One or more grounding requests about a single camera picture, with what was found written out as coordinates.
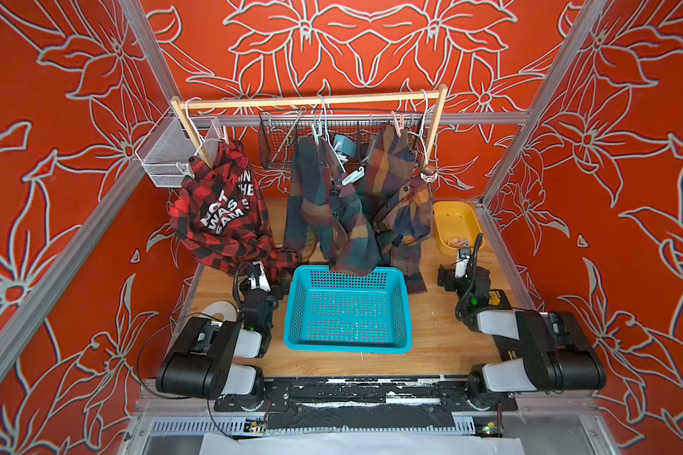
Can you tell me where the dark plaid shirt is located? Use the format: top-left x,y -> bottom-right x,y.
283,136 -> 381,276
357,123 -> 434,294

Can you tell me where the mint green clothespin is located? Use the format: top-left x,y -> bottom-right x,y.
341,166 -> 365,186

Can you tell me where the white wire hanger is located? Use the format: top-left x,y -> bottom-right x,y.
317,95 -> 345,173

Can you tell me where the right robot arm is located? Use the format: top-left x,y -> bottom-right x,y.
438,233 -> 607,411

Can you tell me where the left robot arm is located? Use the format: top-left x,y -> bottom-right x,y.
155,262 -> 279,409

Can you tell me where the white tape roll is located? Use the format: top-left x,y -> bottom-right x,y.
201,301 -> 238,326

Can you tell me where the yellow plastic tray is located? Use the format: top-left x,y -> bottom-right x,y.
434,200 -> 482,257

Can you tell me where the teal plastic basket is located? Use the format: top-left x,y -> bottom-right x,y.
284,265 -> 413,355

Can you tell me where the red black plaid shirt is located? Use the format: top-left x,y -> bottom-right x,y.
169,140 -> 301,282

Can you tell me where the pink clothespin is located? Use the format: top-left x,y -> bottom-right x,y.
391,111 -> 405,137

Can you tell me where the beige clothespin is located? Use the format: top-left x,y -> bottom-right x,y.
219,125 -> 230,144

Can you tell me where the white mesh basket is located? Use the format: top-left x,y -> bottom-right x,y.
135,114 -> 201,189

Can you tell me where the wooden hanging rack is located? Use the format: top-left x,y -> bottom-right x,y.
169,85 -> 449,169

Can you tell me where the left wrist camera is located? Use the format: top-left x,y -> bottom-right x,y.
249,268 -> 271,293

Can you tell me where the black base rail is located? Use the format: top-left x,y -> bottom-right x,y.
211,375 -> 518,435

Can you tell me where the teal charger with cable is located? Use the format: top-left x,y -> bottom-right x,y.
332,134 -> 357,157

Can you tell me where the black wire basket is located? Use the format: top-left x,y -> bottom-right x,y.
257,108 -> 425,171

